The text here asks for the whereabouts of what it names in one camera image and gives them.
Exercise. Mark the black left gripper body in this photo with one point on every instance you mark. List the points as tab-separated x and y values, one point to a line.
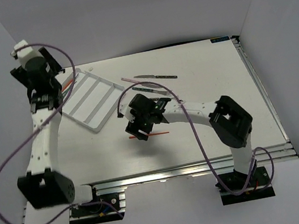
54	65

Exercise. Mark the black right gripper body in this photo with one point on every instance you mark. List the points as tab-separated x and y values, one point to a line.
141	122

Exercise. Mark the green handled fork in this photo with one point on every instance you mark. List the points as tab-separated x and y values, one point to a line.
150	90

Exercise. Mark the orange chopstick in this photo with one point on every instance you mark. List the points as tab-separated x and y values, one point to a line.
150	135

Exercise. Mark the dark handled fork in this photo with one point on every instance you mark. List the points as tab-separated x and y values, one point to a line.
156	99

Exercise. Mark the red chopstick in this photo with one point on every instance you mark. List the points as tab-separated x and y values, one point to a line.
67	84

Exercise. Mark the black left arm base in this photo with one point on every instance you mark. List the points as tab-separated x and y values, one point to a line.
107	206

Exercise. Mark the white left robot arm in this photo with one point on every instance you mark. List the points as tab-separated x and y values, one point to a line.
43	185

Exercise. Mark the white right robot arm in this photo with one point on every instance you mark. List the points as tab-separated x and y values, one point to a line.
228	119

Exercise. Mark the white compartment tray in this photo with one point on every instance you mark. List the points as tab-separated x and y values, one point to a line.
92	101

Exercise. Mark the blue label sticker right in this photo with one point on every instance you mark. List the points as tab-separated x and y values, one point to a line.
219	39

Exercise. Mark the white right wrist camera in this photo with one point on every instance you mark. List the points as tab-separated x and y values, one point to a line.
125	112

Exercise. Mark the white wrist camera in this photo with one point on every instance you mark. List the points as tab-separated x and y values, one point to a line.
125	112
23	53

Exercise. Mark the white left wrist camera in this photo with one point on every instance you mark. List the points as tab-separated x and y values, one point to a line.
23	53

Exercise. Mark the pink handled knife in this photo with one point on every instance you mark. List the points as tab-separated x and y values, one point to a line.
141	84

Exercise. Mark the dark handled knife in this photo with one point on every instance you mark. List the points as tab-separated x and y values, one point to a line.
156	76

